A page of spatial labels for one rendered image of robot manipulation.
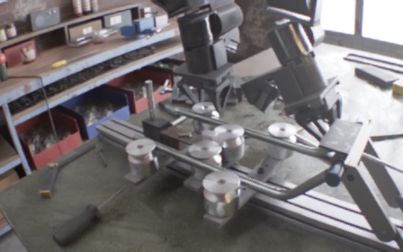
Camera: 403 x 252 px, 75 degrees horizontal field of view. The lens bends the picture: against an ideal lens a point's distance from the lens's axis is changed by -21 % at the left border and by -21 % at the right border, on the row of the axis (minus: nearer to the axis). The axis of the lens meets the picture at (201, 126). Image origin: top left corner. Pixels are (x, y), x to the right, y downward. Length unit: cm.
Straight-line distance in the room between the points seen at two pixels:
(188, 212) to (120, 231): 12
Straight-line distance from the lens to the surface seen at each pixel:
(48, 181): 66
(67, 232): 51
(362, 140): 41
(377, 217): 42
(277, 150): 55
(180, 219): 52
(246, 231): 49
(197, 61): 57
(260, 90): 50
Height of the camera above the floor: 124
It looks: 28 degrees down
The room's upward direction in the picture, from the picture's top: 4 degrees counter-clockwise
